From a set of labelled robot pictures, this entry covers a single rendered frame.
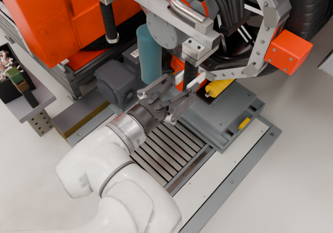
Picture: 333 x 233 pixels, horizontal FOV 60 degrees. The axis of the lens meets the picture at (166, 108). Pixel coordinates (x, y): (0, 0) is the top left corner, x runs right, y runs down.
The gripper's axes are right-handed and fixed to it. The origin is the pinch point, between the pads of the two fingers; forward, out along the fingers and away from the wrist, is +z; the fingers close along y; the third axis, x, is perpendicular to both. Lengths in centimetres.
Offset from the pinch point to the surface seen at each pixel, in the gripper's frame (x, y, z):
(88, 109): -70, -60, -8
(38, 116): -67, -73, -29
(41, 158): -83, -62, -41
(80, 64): -56, -76, 3
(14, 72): -17, -54, -29
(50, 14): -8, -60, -7
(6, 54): -27, -76, -25
